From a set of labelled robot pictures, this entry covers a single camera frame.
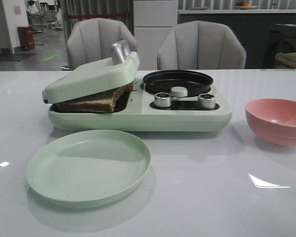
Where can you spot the fruit plate on counter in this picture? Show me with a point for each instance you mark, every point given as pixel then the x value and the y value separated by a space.
pixel 242 5

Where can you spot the light green plate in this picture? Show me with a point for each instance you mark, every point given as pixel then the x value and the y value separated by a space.
pixel 89 169

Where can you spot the red trash bin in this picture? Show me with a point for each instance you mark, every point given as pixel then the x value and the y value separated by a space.
pixel 26 39

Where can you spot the grey upholstered chair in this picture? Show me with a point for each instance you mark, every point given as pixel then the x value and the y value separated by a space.
pixel 201 45
pixel 91 40

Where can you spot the right grey upholstered chair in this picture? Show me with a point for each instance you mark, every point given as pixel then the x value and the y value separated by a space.
pixel 201 45

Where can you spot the green breakfast maker base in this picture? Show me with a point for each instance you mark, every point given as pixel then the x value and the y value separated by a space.
pixel 140 116

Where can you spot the white cabinet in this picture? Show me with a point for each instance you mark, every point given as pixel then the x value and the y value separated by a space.
pixel 152 21

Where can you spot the dark grey counter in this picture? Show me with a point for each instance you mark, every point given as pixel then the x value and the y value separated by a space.
pixel 263 32

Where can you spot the silver control knob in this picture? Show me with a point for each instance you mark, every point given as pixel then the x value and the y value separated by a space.
pixel 206 101
pixel 162 100

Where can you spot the tan cushion at right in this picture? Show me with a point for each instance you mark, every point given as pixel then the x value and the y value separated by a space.
pixel 287 59

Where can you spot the right silver control knob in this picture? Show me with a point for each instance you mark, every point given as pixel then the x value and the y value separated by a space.
pixel 206 101

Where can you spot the red barrier belt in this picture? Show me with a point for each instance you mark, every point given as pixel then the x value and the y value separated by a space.
pixel 91 16

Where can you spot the black round frying pan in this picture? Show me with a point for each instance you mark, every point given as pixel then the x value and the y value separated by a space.
pixel 162 81

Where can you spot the green breakfast maker lid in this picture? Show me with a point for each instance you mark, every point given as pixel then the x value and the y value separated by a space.
pixel 91 78

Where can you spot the pink bowl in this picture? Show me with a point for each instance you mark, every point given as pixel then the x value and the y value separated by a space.
pixel 273 120

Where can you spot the bread slice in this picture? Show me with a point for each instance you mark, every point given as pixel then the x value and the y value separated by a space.
pixel 103 102
pixel 129 87

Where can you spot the left silver control knob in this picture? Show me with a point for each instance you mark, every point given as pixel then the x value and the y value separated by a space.
pixel 162 100

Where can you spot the left grey upholstered chair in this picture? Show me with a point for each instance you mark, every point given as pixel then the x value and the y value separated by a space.
pixel 91 40

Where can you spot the silver lid handle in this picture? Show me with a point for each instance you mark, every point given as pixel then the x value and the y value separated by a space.
pixel 120 50

